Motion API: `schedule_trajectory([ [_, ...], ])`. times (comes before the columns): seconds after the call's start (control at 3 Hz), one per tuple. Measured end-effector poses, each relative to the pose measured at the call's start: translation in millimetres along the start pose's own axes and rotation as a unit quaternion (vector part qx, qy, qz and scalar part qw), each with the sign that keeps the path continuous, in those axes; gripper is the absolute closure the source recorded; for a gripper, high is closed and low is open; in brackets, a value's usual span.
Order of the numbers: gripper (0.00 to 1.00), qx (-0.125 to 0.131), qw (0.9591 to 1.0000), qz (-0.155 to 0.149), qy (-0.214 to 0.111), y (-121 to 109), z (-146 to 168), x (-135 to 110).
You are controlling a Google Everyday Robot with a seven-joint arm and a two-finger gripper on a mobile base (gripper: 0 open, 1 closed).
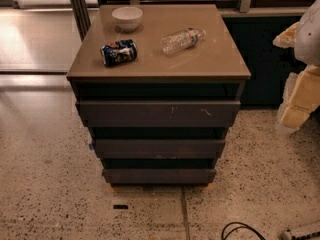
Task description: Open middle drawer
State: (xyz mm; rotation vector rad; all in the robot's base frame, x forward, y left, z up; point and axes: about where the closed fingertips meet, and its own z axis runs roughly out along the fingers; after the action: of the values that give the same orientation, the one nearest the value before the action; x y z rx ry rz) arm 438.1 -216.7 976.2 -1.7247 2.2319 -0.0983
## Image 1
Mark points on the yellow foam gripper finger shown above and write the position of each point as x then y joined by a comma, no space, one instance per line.
301,97
286,39

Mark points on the dark drawer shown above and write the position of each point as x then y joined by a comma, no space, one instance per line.
159,176
158,149
158,113

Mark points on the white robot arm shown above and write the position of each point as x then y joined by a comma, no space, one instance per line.
307,41

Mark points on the brown drawer cabinet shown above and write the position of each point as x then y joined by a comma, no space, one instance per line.
212,70

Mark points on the dark bottom drawer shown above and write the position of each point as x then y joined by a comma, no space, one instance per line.
159,176

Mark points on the dark top drawer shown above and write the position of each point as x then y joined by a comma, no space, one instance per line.
158,113

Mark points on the clear plastic water bottle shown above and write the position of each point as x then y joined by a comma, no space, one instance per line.
181,40

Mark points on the grey power strip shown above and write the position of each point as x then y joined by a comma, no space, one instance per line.
304,232

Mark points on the white ceramic bowl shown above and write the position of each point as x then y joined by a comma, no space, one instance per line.
127,18

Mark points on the crushed blue soda can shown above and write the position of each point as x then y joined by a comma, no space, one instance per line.
119,52

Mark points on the black tape mark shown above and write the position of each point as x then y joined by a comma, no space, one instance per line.
120,207

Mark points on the blue tape piece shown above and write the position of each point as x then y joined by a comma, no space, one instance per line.
91,146

